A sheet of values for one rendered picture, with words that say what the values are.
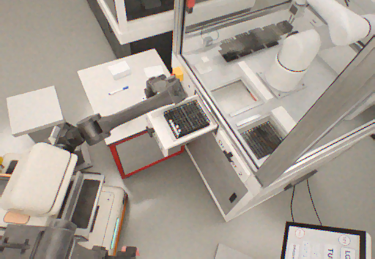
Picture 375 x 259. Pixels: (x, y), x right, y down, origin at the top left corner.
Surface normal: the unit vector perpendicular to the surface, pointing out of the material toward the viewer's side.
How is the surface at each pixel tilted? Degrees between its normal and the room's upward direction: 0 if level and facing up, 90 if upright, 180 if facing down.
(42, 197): 42
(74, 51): 0
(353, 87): 90
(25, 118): 0
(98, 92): 0
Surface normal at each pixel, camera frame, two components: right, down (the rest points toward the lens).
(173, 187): 0.07, -0.53
